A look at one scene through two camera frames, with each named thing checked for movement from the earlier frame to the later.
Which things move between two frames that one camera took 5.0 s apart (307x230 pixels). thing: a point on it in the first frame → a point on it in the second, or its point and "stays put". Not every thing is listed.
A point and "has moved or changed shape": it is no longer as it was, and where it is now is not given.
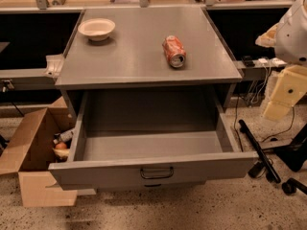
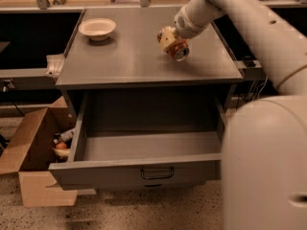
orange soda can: [174, 51] has moved or changed shape
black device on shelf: [247, 60] stays put
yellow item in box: [61, 151] stays put
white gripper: [293, 38] → [183, 27]
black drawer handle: [156, 177] stays put
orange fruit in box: [60, 146] stays put
